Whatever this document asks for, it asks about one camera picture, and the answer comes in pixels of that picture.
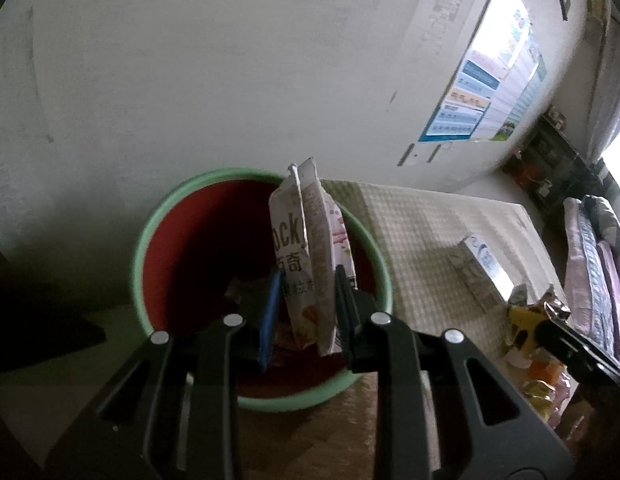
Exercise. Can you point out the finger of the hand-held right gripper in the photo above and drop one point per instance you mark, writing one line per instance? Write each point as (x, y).
(557, 311)

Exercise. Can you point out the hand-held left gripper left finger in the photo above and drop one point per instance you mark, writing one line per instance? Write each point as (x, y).
(268, 320)

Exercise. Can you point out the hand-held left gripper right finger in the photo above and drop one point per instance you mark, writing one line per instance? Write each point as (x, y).
(341, 315)

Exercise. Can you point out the yellow snack wrapper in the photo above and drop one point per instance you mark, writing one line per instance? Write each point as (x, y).
(525, 322)

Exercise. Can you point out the white snack packet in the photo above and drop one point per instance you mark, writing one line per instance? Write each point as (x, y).
(290, 240)

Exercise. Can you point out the white and blue milk carton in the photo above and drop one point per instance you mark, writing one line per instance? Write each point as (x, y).
(482, 270)

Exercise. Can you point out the green and red waste bin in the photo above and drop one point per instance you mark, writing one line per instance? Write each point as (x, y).
(200, 240)

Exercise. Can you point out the bed with striped bedding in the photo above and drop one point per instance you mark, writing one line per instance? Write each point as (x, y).
(590, 270)

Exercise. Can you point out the orange snack wrapper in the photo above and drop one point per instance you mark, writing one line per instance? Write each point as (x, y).
(540, 385)

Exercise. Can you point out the peach fleece blanket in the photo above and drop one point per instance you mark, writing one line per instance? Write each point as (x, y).
(315, 440)

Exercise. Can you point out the bright window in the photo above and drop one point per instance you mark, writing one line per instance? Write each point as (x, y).
(619, 170)

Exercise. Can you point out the dark storage shelf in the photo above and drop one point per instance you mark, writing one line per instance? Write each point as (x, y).
(555, 155)

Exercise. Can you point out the grey curtain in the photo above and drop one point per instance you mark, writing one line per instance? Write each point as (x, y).
(610, 85)

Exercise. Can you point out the green bordered wall poster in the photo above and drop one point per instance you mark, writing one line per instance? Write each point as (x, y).
(525, 95)

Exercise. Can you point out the blue chart wall poster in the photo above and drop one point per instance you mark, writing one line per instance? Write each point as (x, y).
(470, 90)

